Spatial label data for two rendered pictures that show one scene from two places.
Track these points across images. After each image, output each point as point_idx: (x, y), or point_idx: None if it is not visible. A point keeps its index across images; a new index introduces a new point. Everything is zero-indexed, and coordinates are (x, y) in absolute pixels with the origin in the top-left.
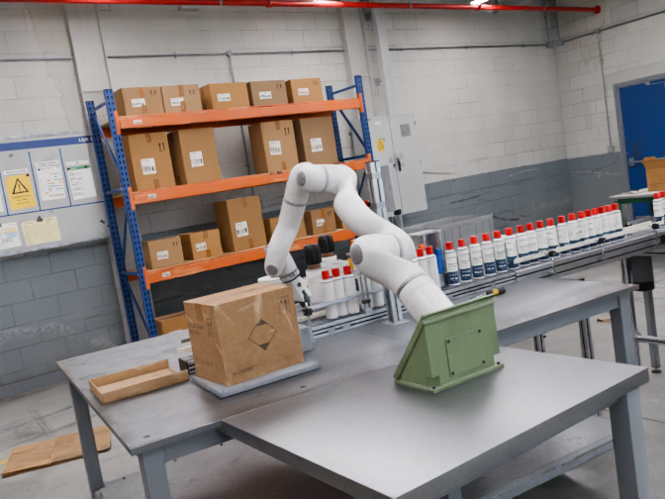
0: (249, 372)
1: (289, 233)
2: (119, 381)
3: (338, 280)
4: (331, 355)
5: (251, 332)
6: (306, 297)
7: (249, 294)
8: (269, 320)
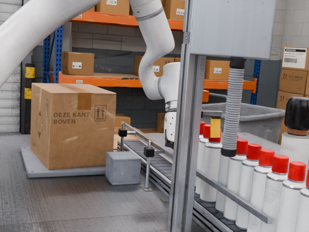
0: (34, 148)
1: (145, 52)
2: (138, 138)
3: (199, 142)
4: (65, 187)
5: (37, 117)
6: (166, 139)
7: (48, 87)
8: (42, 115)
